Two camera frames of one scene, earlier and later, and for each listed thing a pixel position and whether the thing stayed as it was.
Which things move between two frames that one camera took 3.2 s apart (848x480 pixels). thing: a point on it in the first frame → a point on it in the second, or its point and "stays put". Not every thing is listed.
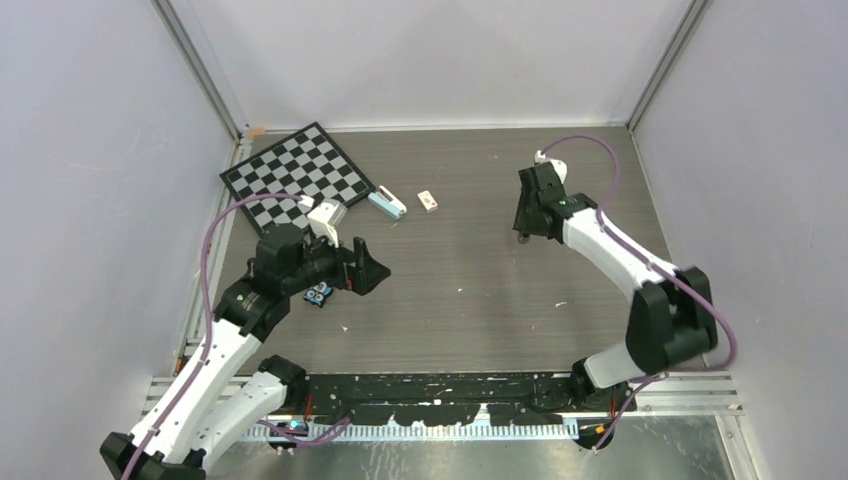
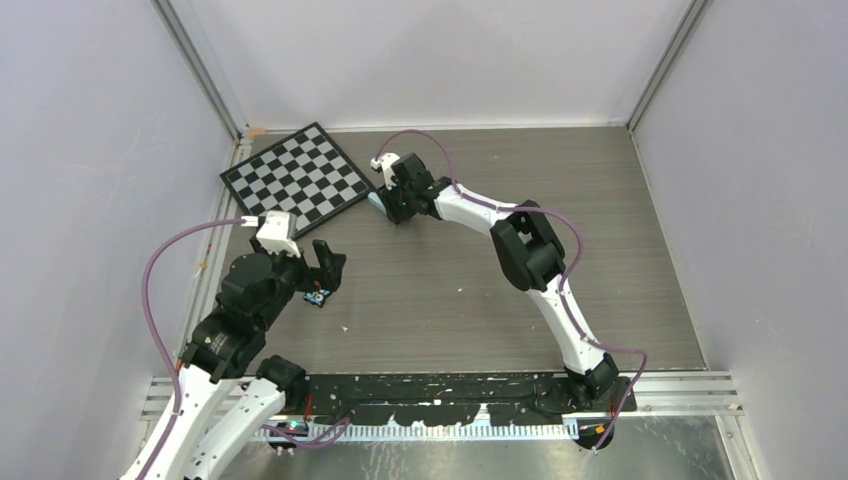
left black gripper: [364, 274] → [331, 262]
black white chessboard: [307, 164] stays put
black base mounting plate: [451, 400] stays put
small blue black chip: [318, 293] stays put
